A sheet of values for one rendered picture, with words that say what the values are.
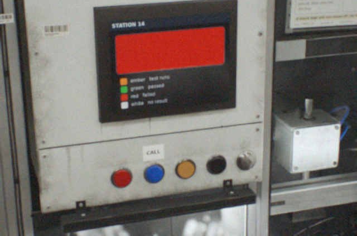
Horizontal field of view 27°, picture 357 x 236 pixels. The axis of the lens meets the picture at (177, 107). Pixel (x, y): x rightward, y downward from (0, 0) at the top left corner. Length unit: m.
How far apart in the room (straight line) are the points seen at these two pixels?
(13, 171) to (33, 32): 0.25
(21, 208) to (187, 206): 0.30
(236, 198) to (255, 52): 0.27
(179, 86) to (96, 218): 0.27
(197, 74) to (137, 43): 0.12
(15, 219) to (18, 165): 0.10
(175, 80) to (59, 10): 0.23
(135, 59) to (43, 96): 0.17
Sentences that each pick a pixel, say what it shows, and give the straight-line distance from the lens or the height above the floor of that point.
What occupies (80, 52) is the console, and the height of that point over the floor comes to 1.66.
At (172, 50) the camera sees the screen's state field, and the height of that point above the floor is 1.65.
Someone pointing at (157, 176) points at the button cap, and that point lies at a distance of 1.32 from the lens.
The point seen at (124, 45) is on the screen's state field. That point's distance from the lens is 1.21.
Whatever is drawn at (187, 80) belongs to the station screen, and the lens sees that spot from 1.26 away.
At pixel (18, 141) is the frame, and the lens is 1.27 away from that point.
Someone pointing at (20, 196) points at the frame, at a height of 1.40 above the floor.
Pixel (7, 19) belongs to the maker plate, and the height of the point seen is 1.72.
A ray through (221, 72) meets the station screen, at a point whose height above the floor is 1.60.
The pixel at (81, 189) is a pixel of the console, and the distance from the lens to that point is 1.31.
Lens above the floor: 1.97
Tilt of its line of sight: 19 degrees down
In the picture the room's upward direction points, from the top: 1 degrees counter-clockwise
